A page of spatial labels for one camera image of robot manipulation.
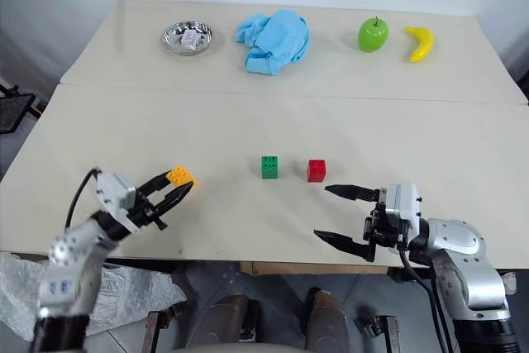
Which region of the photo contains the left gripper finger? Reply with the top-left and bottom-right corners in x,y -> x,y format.
138,174 -> 173,202
154,181 -> 195,216

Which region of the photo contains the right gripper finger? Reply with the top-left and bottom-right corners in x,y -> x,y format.
324,184 -> 381,205
312,228 -> 376,263

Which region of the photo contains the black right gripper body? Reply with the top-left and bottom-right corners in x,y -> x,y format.
363,188 -> 409,252

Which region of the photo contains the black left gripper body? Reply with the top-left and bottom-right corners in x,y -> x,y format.
130,189 -> 169,231

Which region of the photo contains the yellow studded cube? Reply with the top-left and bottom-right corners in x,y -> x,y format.
166,165 -> 199,189

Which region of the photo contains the red studded cube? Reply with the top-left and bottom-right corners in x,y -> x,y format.
307,158 -> 329,184

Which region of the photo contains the clear plastic wrap sheet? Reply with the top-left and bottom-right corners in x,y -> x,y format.
0,250 -> 188,342

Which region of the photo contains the green studded cube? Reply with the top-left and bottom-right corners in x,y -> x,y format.
260,155 -> 279,180

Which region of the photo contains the shiny metal bowl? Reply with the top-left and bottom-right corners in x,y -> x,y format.
160,20 -> 215,57

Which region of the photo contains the green apple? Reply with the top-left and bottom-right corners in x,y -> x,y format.
356,16 -> 390,55

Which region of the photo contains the black mesh chair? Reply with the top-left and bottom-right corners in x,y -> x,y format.
0,81 -> 47,136

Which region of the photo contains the yellow banana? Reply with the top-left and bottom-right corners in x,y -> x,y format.
403,26 -> 436,64

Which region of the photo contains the crumpled light blue cloth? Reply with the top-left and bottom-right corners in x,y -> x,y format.
234,8 -> 312,78

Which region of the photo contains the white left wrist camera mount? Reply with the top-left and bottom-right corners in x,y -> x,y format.
94,170 -> 141,235

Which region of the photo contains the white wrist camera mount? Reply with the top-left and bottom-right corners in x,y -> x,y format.
384,181 -> 425,231
94,170 -> 141,235

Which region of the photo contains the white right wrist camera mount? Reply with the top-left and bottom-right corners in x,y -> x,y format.
384,181 -> 425,231

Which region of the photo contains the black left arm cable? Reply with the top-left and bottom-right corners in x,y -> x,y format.
64,167 -> 102,230

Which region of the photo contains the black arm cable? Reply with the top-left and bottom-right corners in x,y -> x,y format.
397,244 -> 455,353
64,167 -> 102,230

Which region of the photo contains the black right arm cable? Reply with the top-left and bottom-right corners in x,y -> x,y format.
397,244 -> 455,353

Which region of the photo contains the rusty metal frame leg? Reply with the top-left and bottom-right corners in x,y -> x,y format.
355,313 -> 401,353
144,304 -> 183,353

